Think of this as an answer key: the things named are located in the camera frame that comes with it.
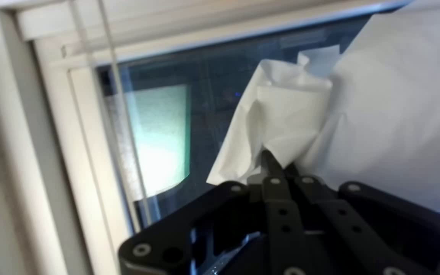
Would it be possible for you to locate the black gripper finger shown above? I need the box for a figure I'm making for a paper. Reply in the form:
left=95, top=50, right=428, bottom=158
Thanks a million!
left=261, top=149, right=295, bottom=187

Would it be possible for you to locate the white blind cord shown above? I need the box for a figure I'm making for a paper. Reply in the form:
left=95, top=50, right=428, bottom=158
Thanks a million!
left=67, top=0, right=162, bottom=227

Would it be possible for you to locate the white window frame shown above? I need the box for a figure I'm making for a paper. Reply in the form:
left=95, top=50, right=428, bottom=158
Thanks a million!
left=0, top=0, right=405, bottom=275

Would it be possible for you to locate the white tissue paper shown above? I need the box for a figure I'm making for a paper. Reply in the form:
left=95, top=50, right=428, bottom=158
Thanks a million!
left=208, top=0, right=440, bottom=209

